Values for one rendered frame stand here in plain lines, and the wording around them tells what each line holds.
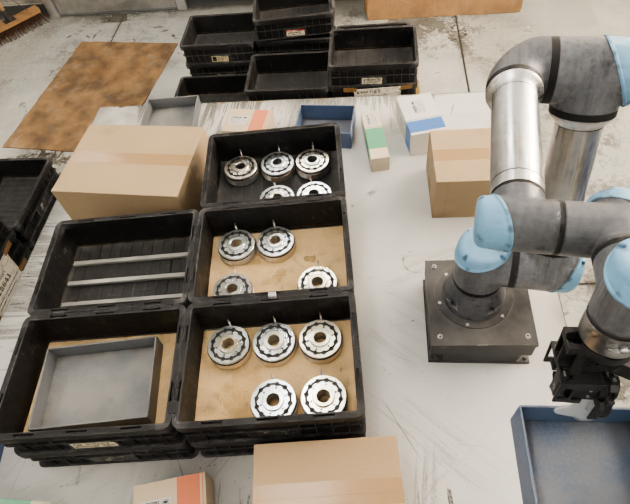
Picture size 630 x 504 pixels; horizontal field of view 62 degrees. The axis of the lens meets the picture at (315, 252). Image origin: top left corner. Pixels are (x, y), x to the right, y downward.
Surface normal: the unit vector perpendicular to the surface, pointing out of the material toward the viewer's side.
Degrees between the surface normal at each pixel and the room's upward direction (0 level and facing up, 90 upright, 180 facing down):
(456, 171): 0
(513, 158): 17
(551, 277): 71
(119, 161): 0
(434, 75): 0
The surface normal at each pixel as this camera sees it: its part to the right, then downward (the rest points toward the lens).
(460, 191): -0.04, 0.80
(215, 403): -0.10, -0.59
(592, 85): -0.25, 0.56
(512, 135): -0.36, -0.65
